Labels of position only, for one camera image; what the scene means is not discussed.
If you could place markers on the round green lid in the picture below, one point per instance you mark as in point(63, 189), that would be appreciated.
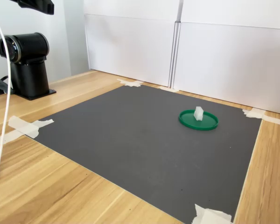
point(189, 122)

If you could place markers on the small white plastic terminal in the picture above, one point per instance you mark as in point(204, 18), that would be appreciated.
point(198, 114)

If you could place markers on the dark grey mat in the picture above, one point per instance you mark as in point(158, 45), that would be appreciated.
point(142, 144)

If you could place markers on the white masking tape patch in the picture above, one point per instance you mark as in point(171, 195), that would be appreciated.
point(130, 83)
point(207, 215)
point(25, 127)
point(256, 113)
point(168, 88)

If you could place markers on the white partition panel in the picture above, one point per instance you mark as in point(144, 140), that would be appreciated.
point(130, 46)
point(235, 58)

